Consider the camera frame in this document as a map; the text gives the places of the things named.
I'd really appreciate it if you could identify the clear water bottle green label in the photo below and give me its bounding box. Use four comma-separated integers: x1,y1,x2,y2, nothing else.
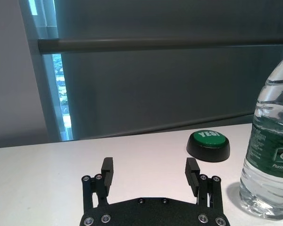
239,32,283,221

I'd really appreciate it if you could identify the narrow window strip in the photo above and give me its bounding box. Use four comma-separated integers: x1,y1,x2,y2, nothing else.
29,0,74,141

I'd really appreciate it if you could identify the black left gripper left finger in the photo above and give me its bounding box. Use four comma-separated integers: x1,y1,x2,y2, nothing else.
81,157,114,212

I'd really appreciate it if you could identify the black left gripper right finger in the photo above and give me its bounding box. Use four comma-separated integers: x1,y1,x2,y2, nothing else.
185,157,225,214

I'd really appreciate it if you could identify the grey horizontal handrail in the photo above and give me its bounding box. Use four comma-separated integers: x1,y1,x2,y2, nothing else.
37,37,283,55

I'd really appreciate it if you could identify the green YES button black base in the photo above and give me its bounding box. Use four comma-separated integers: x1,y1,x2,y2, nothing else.
186,130,231,163

